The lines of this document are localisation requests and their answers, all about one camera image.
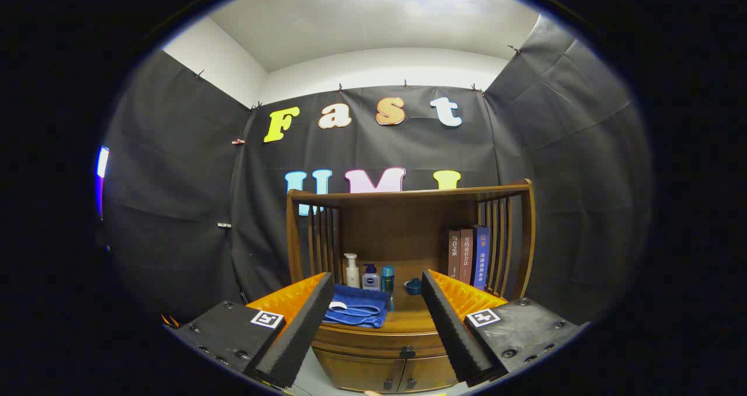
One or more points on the wooden countertop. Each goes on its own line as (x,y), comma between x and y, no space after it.
(408,320)

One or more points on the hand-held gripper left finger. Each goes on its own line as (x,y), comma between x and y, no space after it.
(303,332)

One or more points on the wooden drawer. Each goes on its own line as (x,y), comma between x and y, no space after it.
(362,343)

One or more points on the dark brown book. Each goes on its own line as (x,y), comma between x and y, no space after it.
(454,253)

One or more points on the wooden cabinet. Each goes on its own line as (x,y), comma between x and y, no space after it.
(402,221)

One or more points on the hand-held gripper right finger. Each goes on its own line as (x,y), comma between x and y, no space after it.
(452,332)

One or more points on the teal slim bottle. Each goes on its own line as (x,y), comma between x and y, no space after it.
(388,279)

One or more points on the blue book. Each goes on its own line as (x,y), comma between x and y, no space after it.
(481,262)

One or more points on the wooden cabinet door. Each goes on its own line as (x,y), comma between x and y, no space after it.
(356,372)
(429,374)

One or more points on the blue lidded teacup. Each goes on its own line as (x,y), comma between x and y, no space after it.
(413,288)

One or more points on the white pump bottle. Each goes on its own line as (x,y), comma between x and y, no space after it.
(352,276)

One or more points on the black backdrop cloth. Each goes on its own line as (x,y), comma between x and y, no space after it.
(379,145)

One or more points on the blue folded towel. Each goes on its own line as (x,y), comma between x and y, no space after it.
(362,308)

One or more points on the blue capped lotion bottle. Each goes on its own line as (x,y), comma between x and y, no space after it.
(371,280)

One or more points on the reddish brown book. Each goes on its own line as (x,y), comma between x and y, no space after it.
(465,256)

